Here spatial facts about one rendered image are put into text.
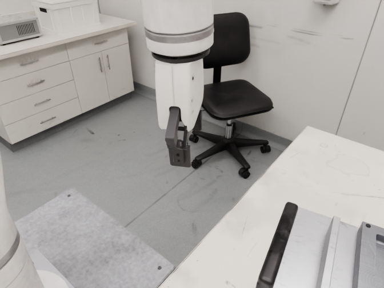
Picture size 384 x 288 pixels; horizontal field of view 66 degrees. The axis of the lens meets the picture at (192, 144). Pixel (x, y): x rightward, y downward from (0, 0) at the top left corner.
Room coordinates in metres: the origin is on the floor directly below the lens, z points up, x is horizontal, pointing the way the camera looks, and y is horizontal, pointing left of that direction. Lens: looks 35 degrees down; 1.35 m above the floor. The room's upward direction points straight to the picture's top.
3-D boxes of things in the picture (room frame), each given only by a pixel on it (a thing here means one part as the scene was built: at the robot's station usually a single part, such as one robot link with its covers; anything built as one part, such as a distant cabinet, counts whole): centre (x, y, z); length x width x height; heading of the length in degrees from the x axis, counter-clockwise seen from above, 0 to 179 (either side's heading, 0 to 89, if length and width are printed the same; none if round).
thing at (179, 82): (0.38, 0.01, 1.19); 0.10 x 0.08 x 0.11; 168
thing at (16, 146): (2.42, 1.18, 0.05); 1.19 x 0.49 x 0.10; 141
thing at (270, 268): (0.26, -0.12, 0.99); 0.15 x 0.02 x 0.04; 152
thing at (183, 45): (0.38, 0.01, 1.25); 0.09 x 0.08 x 0.03; 168
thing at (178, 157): (0.33, 0.02, 1.10); 0.03 x 0.03 x 0.07; 78
